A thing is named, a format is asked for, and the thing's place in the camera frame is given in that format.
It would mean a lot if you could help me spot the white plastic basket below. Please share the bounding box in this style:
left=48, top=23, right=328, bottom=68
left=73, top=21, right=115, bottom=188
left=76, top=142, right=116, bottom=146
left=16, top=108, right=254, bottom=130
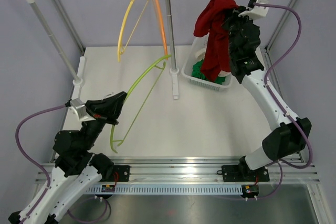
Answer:
left=182, top=35, right=233, bottom=91

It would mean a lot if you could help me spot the orange hanger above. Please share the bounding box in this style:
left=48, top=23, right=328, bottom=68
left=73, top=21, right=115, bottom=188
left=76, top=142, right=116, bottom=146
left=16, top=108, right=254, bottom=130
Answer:
left=152, top=0, right=168, bottom=55

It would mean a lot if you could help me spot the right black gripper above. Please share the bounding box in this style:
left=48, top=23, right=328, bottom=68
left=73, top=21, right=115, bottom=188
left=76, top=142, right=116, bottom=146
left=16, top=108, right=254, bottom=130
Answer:
left=220, top=7, right=256, bottom=58

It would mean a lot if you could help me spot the yellow hanger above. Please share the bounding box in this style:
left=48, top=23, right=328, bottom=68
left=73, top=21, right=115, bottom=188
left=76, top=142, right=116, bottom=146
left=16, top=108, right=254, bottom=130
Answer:
left=117, top=0, right=149, bottom=62

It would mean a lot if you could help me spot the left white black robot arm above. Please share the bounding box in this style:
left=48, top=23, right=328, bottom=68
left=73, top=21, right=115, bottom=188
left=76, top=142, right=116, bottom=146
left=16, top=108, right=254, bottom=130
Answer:
left=8, top=91, right=130, bottom=223

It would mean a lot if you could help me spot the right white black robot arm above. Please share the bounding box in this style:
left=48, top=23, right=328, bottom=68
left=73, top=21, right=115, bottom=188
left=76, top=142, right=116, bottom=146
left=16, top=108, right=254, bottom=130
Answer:
left=222, top=4, right=312, bottom=182

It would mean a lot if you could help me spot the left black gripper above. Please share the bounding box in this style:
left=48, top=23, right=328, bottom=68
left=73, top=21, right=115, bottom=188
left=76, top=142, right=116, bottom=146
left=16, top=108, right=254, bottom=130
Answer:
left=81, top=91, right=127, bottom=150

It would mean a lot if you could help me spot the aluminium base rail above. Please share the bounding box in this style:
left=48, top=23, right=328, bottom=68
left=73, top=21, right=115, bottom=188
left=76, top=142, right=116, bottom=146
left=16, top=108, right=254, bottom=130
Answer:
left=35, top=155, right=321, bottom=196

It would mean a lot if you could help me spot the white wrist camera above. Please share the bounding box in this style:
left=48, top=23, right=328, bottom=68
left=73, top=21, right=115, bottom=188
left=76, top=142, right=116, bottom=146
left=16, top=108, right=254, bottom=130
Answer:
left=68, top=98, right=94, bottom=122
left=238, top=0, right=269, bottom=20

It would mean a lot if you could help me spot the green t shirt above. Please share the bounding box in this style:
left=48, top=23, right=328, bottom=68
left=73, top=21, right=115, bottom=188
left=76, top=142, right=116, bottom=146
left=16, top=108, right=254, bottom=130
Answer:
left=191, top=60, right=227, bottom=84

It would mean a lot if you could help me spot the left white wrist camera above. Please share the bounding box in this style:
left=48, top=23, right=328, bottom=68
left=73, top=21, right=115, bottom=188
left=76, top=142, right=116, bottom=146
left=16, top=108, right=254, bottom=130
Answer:
left=68, top=98, right=94, bottom=122

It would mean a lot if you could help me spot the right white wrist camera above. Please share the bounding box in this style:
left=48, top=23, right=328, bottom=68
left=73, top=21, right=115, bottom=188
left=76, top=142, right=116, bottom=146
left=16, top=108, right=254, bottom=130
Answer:
left=238, top=0, right=269, bottom=20

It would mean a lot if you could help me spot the metal clothes rack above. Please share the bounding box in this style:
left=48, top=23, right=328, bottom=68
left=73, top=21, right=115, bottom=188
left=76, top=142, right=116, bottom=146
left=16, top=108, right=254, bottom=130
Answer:
left=26, top=0, right=180, bottom=100

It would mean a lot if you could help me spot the white t shirt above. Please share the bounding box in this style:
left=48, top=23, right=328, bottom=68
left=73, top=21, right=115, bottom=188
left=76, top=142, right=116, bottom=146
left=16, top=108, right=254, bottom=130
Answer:
left=195, top=48, right=229, bottom=77

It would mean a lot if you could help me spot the red t shirt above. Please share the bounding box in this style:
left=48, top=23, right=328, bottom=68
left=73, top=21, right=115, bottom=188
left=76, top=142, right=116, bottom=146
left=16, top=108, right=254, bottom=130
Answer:
left=193, top=0, right=238, bottom=82

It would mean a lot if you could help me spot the green hanger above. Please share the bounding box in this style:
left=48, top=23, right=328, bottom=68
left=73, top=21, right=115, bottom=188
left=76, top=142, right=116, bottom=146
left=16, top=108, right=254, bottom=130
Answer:
left=101, top=55, right=172, bottom=154

